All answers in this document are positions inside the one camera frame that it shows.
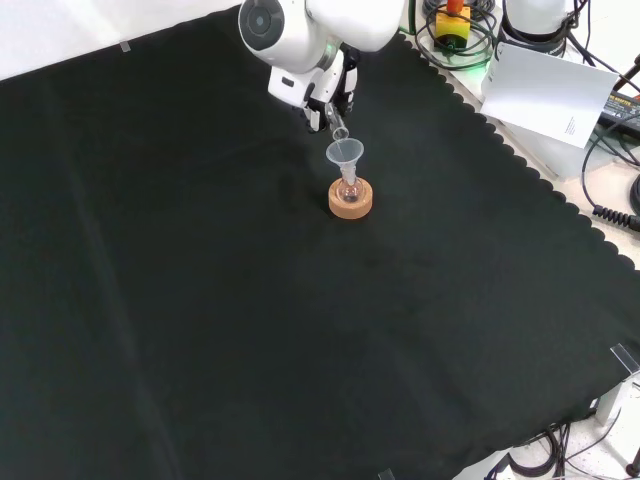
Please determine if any clear round-bottom flask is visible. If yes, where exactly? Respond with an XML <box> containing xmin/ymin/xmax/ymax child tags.
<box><xmin>335</xmin><ymin>169</ymin><xmax>364</xmax><ymax>204</ymax></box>

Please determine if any white metal bracket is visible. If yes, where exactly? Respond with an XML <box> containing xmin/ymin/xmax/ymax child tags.
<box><xmin>593</xmin><ymin>372</ymin><xmax>640</xmax><ymax>427</ymax></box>

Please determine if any clear plastic funnel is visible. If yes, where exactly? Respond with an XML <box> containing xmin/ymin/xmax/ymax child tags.
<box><xmin>325</xmin><ymin>139</ymin><xmax>365</xmax><ymax>182</ymax></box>

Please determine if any cork ring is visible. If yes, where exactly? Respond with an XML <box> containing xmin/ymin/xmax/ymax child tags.
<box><xmin>327</xmin><ymin>178</ymin><xmax>375</xmax><ymax>221</ymax></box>

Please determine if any yellow stop button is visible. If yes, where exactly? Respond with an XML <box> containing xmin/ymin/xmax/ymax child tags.
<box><xmin>433</xmin><ymin>0</ymin><xmax>473</xmax><ymax>52</ymax></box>

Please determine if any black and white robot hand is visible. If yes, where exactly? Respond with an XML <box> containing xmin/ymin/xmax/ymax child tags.
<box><xmin>267</xmin><ymin>44</ymin><xmax>362</xmax><ymax>135</ymax></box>

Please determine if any black cable bundle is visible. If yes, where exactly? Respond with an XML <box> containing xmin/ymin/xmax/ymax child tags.
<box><xmin>492</xmin><ymin>422</ymin><xmax>576</xmax><ymax>480</ymax></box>

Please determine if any black cable loop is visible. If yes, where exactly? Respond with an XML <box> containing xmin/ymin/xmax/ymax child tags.
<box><xmin>413</xmin><ymin>0</ymin><xmax>503</xmax><ymax>72</ymax></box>

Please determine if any black power adapter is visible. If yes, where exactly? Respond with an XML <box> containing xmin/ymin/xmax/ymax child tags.
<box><xmin>596</xmin><ymin>91</ymin><xmax>640</xmax><ymax>132</ymax></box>

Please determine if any pale board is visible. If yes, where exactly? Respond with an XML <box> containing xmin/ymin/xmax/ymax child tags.
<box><xmin>479</xmin><ymin>41</ymin><xmax>621</xmax><ymax>150</ymax></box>

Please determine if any black bench cloth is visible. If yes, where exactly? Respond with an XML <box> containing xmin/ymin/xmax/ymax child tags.
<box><xmin>0</xmin><ymin>4</ymin><xmax>640</xmax><ymax>480</ymax></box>

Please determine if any black coiled cable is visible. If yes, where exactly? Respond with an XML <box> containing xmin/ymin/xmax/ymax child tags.
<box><xmin>591</xmin><ymin>204</ymin><xmax>640</xmax><ymax>230</ymax></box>

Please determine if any clear glass graduated cylinder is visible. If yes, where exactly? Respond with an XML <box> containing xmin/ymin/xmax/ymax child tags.
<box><xmin>324</xmin><ymin>102</ymin><xmax>350</xmax><ymax>142</ymax></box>

